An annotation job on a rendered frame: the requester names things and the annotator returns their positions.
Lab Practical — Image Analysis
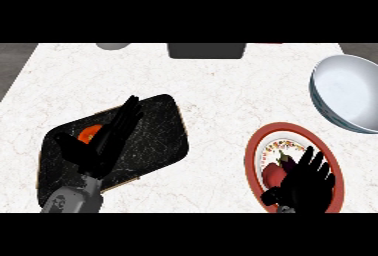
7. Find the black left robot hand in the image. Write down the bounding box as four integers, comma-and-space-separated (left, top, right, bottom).
51, 95, 146, 181

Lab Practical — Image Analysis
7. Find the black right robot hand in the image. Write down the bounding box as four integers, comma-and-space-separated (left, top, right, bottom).
260, 145, 336, 214

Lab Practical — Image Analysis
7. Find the red bell pepper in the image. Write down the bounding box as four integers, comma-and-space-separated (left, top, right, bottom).
261, 162, 289, 190

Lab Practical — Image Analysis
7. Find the red rimmed patterned plate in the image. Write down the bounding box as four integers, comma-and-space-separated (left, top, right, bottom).
243, 121, 345, 214

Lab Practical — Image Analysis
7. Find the white bowl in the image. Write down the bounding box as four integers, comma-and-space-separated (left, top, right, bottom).
308, 54, 378, 135

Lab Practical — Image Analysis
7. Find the orange round fruit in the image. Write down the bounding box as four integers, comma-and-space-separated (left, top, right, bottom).
76, 124, 103, 145

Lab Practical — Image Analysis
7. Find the black speckled cutting board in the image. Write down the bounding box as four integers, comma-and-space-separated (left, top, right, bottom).
37, 93, 190, 208

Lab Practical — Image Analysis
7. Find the dark purple eggplant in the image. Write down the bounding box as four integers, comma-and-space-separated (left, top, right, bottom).
276, 149, 299, 174

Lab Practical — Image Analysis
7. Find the grey round object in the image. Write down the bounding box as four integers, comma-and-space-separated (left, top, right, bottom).
94, 43, 131, 51

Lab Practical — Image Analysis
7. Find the dark grey rectangular appliance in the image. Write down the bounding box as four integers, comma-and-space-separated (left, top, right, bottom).
165, 43, 248, 60

